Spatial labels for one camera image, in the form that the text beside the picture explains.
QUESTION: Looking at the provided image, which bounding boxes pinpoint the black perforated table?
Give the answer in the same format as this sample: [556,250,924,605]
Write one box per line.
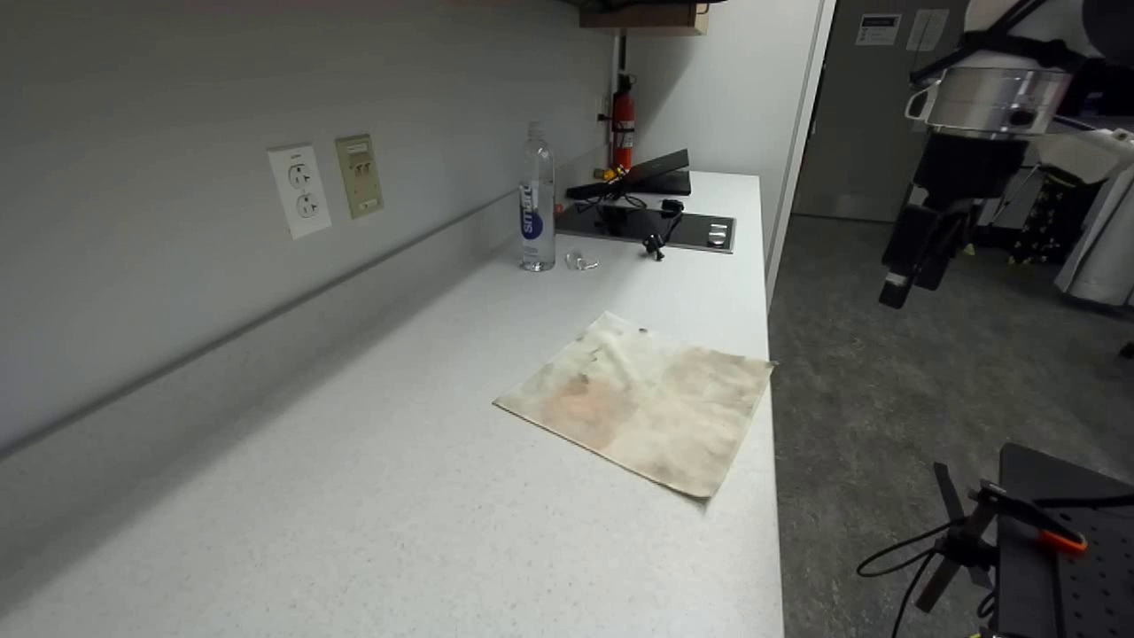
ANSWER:
[993,440,1134,638]

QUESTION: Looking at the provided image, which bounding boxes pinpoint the black glass cooktop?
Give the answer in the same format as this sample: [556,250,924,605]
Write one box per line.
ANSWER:
[553,195,736,254]

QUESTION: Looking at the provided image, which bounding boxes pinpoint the white wall power outlet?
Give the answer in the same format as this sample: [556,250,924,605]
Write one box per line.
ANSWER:
[265,143,338,245]

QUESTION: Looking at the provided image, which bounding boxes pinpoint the black mini tripod mount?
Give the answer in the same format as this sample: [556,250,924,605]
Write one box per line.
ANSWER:
[635,195,687,264]

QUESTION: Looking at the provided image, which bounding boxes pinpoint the white paper wall notice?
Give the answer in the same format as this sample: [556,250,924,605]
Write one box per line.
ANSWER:
[852,11,903,51]
[903,7,955,58]

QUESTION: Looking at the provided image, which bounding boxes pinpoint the red fire extinguisher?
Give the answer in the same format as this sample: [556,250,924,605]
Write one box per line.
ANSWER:
[601,72,641,179]

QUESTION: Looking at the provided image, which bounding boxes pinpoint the black tripod stand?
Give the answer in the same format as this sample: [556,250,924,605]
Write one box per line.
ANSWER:
[916,457,1008,618]

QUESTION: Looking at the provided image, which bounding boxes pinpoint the black flat angled panel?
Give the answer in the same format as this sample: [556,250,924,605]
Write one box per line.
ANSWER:
[563,146,695,201]

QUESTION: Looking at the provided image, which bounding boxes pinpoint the beige wall plate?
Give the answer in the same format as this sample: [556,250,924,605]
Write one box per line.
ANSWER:
[332,130,387,222]

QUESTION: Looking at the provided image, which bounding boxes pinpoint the wooden upper cabinet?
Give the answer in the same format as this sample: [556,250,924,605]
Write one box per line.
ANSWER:
[571,0,721,32]

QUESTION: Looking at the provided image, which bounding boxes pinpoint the stained beige cloth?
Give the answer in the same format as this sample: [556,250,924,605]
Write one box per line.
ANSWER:
[491,309,777,507]

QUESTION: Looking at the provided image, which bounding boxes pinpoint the black floor cable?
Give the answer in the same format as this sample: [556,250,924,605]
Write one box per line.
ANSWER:
[853,519,955,638]

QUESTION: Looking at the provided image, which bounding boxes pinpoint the grey door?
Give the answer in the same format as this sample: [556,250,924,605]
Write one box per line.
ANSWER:
[791,0,984,226]

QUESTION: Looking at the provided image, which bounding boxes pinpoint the clear plastic water bottle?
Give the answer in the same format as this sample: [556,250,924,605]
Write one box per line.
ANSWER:
[515,118,562,277]

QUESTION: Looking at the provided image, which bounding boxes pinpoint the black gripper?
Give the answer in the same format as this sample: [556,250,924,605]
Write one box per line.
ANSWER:
[879,195,988,312]

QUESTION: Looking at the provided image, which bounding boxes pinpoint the orange handled tool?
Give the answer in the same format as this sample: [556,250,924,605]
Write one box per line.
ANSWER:
[975,482,1097,560]

